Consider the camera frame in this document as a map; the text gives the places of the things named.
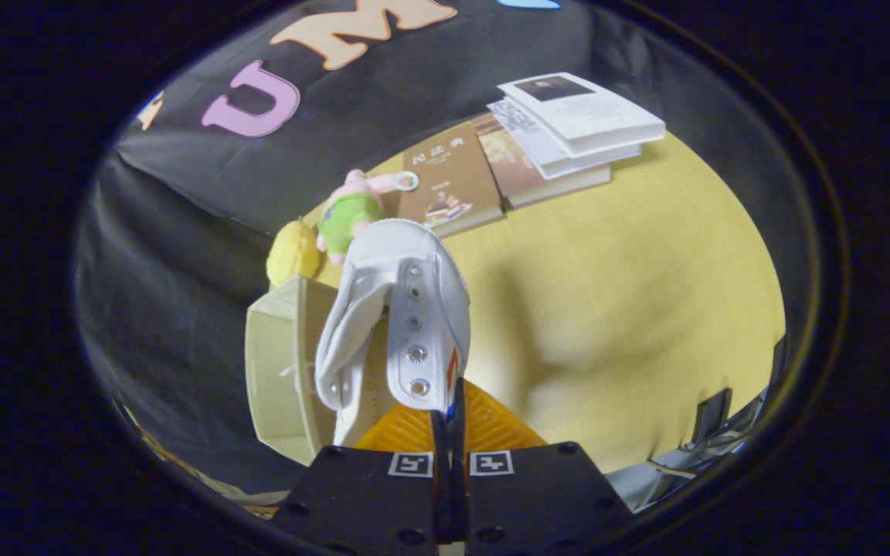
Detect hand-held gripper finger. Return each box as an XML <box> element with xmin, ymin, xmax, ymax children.
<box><xmin>451</xmin><ymin>378</ymin><xmax>635</xmax><ymax>556</ymax></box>
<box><xmin>271</xmin><ymin>403</ymin><xmax>451</xmax><ymax>556</ymax></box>

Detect beige fabric storage box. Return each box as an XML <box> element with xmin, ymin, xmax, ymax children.
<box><xmin>244</xmin><ymin>274</ymin><xmax>399</xmax><ymax>466</ymax></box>

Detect white canvas shoe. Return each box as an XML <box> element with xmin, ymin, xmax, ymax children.
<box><xmin>314</xmin><ymin>219</ymin><xmax>472</xmax><ymax>449</ymax></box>

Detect yellow plush fruit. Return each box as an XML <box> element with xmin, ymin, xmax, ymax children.
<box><xmin>266</xmin><ymin>219</ymin><xmax>322</xmax><ymax>289</ymax></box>

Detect pink plush toy green shorts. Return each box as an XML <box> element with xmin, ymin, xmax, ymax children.
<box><xmin>315</xmin><ymin>168</ymin><xmax>420</xmax><ymax>266</ymax></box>

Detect brown book with illustration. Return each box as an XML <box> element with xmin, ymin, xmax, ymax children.
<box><xmin>397</xmin><ymin>124</ymin><xmax>505</xmax><ymax>239</ymax></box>

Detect black backdrop cloth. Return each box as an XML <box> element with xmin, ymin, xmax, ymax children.
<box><xmin>74</xmin><ymin>0</ymin><xmax>732</xmax><ymax>495</ymax></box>

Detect white patterned book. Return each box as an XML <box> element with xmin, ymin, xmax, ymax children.
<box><xmin>487</xmin><ymin>98</ymin><xmax>643</xmax><ymax>180</ymax></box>

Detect white book with portrait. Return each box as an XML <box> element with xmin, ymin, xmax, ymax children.
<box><xmin>497</xmin><ymin>72</ymin><xmax>666</xmax><ymax>158</ymax></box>

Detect dark metal frame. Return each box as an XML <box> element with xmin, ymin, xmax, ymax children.
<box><xmin>607</xmin><ymin>336</ymin><xmax>790</xmax><ymax>510</ymax></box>

